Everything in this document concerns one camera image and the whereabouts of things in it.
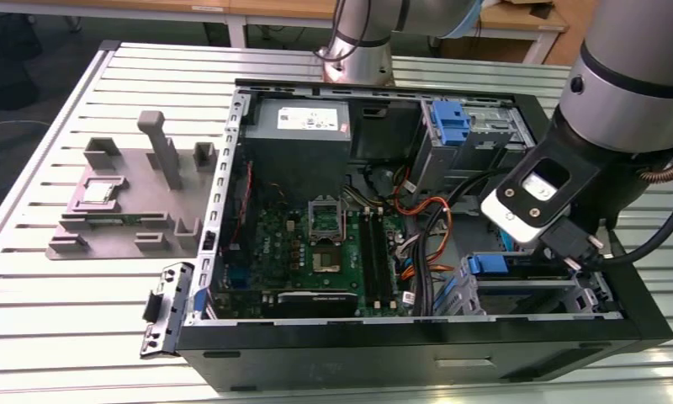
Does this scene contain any hard disk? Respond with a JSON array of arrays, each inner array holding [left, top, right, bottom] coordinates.
[[465, 251, 583, 281]]

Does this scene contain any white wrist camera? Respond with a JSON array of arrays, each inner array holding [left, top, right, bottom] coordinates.
[[479, 157, 573, 247]]

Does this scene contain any blue drive latch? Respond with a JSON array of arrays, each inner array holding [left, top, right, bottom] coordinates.
[[429, 99, 472, 146]]

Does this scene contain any brown wooden cabinet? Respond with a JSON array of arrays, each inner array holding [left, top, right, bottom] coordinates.
[[543, 0, 599, 66]]

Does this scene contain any silver CPU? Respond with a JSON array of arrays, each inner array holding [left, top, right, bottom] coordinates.
[[81, 183, 117, 206]]

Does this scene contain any grey parts rack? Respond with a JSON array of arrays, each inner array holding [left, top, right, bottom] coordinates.
[[44, 110, 220, 261]]

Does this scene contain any black RAM slot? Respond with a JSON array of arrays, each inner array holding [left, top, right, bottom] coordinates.
[[372, 208, 400, 308], [357, 208, 387, 308]]

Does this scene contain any grey power supply unit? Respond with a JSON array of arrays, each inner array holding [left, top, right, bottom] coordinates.
[[239, 97, 353, 203]]

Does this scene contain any orange wire bundle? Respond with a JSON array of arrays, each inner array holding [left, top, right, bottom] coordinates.
[[391, 195, 456, 281]]

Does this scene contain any grey metal card retainer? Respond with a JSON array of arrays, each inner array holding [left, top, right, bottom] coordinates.
[[139, 260, 197, 359]]

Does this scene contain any black PC case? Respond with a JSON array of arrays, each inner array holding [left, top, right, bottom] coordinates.
[[173, 77, 673, 392]]

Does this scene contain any CPU socket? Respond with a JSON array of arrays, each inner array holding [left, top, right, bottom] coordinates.
[[312, 243, 352, 274]]

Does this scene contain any metal socket cover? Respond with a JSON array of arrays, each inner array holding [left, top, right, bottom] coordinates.
[[305, 196, 349, 246]]

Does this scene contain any black cable bundle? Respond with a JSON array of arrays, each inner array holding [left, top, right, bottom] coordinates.
[[412, 164, 517, 316]]

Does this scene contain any blue expansion slot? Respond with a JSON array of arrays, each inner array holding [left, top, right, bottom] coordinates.
[[228, 268, 252, 291]]

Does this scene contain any green motherboard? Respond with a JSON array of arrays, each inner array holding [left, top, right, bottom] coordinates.
[[209, 201, 415, 316]]

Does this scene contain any green RAM stick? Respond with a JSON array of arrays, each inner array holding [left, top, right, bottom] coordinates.
[[87, 215, 148, 228]]

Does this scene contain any grey optical drive cage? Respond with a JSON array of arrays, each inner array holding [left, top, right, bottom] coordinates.
[[412, 98, 540, 194]]

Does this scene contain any black camera cable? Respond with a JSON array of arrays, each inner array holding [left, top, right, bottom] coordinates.
[[537, 191, 673, 270]]

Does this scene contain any thin red wire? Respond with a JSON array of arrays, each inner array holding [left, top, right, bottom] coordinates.
[[228, 161, 255, 250]]

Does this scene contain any black graphics card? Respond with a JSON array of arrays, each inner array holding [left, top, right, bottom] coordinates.
[[260, 289, 360, 317]]

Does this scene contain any metal spring cable sleeve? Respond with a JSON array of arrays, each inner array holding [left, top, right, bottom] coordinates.
[[636, 142, 673, 182]]

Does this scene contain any black office chair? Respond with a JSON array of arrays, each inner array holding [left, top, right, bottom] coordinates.
[[0, 12, 44, 111]]

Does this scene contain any wooden desk with white legs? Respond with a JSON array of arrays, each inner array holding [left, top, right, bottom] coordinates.
[[0, 0, 571, 65]]

